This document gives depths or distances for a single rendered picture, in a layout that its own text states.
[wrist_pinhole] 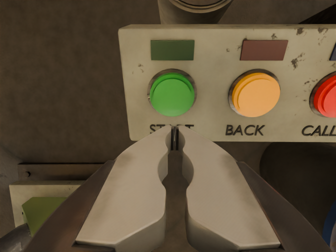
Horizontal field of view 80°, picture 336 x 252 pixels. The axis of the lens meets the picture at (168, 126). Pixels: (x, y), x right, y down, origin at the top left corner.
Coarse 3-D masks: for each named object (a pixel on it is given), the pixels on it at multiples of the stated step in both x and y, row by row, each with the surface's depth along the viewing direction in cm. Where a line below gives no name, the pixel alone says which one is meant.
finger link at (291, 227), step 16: (256, 176) 9; (256, 192) 8; (272, 192) 8; (272, 208) 7; (288, 208) 7; (272, 224) 7; (288, 224) 7; (304, 224) 7; (288, 240) 6; (304, 240) 6; (320, 240) 6
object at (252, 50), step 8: (248, 40) 16; (256, 40) 16; (264, 40) 16; (272, 40) 16; (280, 40) 16; (248, 48) 17; (256, 48) 16; (264, 48) 16; (272, 48) 16; (280, 48) 16; (240, 56) 17; (248, 56) 17; (256, 56) 17; (264, 56) 17; (272, 56) 17; (280, 56) 17
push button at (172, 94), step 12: (156, 84) 18; (168, 84) 17; (180, 84) 17; (156, 96) 18; (168, 96) 18; (180, 96) 18; (192, 96) 18; (156, 108) 19; (168, 108) 18; (180, 108) 18
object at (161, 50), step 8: (152, 40) 16; (160, 40) 16; (168, 40) 16; (176, 40) 16; (184, 40) 16; (192, 40) 16; (152, 48) 17; (160, 48) 17; (168, 48) 17; (176, 48) 17; (184, 48) 17; (192, 48) 17; (152, 56) 17; (160, 56) 17; (168, 56) 17; (176, 56) 17; (184, 56) 17; (192, 56) 17
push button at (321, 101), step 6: (330, 78) 18; (324, 84) 18; (330, 84) 17; (318, 90) 18; (324, 90) 18; (330, 90) 17; (318, 96) 18; (324, 96) 18; (330, 96) 18; (318, 102) 18; (324, 102) 18; (330, 102) 18; (318, 108) 18; (324, 108) 18; (330, 108) 18; (324, 114) 19; (330, 114) 18
